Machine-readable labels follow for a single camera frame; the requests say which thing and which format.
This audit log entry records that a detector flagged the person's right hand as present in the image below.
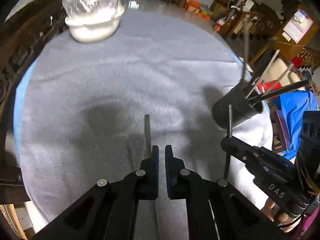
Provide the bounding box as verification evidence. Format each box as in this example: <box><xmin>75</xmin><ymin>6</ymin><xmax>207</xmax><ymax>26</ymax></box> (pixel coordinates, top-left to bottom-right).
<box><xmin>261</xmin><ymin>197</ymin><xmax>304</xmax><ymax>233</ymax></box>

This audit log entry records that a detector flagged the dark grey utensil holder cup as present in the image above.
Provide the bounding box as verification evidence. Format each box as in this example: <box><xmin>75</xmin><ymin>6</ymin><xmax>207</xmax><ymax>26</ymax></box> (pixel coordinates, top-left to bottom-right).
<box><xmin>212</xmin><ymin>81</ymin><xmax>264</xmax><ymax>129</ymax></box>

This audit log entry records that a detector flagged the blue jacket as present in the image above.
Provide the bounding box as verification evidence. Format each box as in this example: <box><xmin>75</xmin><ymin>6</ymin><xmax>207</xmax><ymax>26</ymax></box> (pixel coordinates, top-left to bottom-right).
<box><xmin>273</xmin><ymin>90</ymin><xmax>317</xmax><ymax>160</ymax></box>

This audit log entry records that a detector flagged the red plastic stool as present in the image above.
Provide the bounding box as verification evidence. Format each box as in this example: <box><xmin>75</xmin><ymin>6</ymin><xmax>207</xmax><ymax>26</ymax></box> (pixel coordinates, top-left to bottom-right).
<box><xmin>258</xmin><ymin>80</ymin><xmax>282</xmax><ymax>100</ymax></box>

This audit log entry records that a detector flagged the cream sofa chair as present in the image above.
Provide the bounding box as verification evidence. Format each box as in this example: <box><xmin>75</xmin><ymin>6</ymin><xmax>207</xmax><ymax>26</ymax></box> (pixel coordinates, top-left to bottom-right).
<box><xmin>261</xmin><ymin>59</ymin><xmax>300</xmax><ymax>87</ymax></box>

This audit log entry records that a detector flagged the grey table cloth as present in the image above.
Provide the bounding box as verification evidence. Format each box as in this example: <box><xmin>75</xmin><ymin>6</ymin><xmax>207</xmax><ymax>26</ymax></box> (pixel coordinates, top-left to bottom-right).
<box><xmin>13</xmin><ymin>10</ymin><xmax>275</xmax><ymax>240</ymax></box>

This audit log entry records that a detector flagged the wooden stair railing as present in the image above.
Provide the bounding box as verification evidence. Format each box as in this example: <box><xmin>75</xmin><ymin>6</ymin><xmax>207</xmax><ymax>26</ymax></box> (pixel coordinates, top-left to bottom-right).
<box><xmin>226</xmin><ymin>3</ymin><xmax>281</xmax><ymax>40</ymax></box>

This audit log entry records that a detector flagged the orange box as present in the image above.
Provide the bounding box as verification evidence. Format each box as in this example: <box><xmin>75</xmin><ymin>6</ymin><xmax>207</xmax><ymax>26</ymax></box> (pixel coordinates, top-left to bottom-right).
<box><xmin>184</xmin><ymin>0</ymin><xmax>201</xmax><ymax>15</ymax></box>

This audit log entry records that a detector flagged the white bowl with plastic wrap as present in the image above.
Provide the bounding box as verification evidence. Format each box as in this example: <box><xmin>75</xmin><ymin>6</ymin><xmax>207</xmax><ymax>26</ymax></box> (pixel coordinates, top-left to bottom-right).
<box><xmin>62</xmin><ymin>0</ymin><xmax>125</xmax><ymax>43</ymax></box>

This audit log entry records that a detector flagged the wall calendar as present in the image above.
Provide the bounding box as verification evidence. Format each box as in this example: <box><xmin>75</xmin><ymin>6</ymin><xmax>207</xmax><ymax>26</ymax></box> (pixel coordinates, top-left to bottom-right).
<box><xmin>282</xmin><ymin>9</ymin><xmax>313</xmax><ymax>43</ymax></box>

